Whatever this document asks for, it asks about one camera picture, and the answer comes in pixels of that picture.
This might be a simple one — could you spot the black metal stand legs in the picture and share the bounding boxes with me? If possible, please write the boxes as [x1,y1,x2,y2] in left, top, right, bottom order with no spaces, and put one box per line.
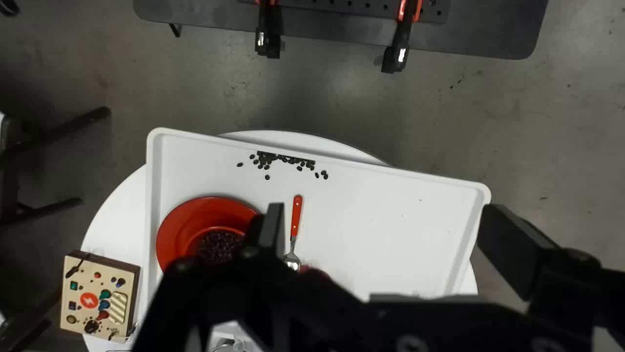
[0,105,113,231]

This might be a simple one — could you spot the red handled metal spoon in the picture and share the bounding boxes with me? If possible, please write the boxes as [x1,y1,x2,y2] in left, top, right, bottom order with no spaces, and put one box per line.
[281,193,306,272]

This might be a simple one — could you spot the scattered dark coffee beans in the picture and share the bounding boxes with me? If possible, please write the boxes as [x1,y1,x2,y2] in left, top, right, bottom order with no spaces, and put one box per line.
[234,148,329,182]

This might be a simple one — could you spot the patterned square box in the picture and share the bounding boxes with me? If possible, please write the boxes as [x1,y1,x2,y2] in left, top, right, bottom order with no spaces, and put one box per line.
[58,250,142,344]

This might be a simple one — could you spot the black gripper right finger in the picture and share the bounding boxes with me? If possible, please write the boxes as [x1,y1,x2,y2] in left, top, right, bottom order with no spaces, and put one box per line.
[476,203,562,303]

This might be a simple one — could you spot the white plastic tray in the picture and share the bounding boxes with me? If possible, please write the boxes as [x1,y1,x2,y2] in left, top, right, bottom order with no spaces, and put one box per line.
[142,125,494,328]

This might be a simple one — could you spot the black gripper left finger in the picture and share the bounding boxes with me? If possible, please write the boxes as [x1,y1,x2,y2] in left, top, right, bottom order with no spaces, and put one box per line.
[257,201,287,254]

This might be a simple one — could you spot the red bowl with beans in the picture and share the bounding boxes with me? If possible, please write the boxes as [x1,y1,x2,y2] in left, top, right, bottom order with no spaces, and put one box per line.
[189,223,253,264]

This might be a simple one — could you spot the red plate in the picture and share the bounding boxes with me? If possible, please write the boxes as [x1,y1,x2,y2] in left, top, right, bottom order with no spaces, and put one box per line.
[154,193,265,274]

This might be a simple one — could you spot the dark robot mounting platform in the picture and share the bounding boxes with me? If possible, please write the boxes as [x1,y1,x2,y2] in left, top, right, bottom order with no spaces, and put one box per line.
[132,0,550,62]

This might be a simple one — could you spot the black orange clamp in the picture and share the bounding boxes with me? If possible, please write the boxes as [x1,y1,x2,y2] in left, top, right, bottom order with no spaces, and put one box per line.
[251,0,285,60]
[378,0,425,74]

